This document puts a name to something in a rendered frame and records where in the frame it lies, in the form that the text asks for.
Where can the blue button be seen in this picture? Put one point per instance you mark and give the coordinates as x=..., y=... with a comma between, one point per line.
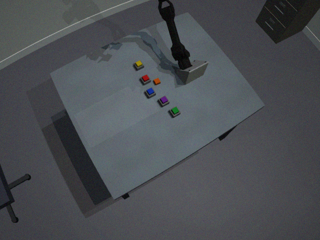
x=150, y=92

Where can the yellow button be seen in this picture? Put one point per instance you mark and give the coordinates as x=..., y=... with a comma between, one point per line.
x=138, y=65

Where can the small orange block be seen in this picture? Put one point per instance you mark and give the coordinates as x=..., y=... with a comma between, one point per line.
x=156, y=81

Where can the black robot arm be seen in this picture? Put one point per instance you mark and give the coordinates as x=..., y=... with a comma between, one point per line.
x=178, y=51

